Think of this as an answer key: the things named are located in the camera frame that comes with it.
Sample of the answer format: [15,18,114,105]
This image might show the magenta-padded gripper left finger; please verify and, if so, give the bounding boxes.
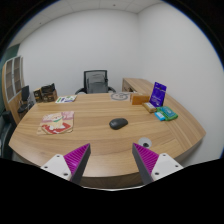
[40,143,92,185]

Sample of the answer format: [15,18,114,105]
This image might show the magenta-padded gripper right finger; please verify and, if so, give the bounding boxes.
[131,142,184,185]

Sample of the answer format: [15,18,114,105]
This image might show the black computer mouse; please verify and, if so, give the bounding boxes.
[108,117,129,131]

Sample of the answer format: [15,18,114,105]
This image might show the blue wipes pack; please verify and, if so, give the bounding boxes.
[153,111,167,122]

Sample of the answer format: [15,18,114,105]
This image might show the green wipes pack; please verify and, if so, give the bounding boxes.
[156,105,179,121]

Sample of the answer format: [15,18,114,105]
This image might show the small tan box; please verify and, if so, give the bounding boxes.
[141,101,158,114]

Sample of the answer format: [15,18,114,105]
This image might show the green white leaflet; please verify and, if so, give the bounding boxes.
[54,95,78,104]

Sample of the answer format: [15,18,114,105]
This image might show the brown cardboard box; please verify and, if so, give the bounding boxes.
[130,93,151,106]

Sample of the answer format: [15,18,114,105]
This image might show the dark chair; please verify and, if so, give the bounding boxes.
[0,109,18,159]

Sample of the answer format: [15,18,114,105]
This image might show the purple card package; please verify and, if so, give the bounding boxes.
[149,81,168,108]

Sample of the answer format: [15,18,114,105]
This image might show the black brown carton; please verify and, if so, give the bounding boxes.
[33,83,58,103]

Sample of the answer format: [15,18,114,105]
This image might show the black office chair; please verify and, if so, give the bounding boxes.
[74,69,117,95]

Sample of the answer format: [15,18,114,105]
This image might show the grey circle print sheet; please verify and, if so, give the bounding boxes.
[109,91,132,102]

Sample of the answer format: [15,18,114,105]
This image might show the wooden side cabinet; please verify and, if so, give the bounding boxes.
[121,77,158,96]

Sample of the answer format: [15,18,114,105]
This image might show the grey backpack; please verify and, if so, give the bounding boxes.
[85,72,108,94]

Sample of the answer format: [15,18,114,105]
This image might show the wooden shelf unit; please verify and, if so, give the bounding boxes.
[1,55,27,114]

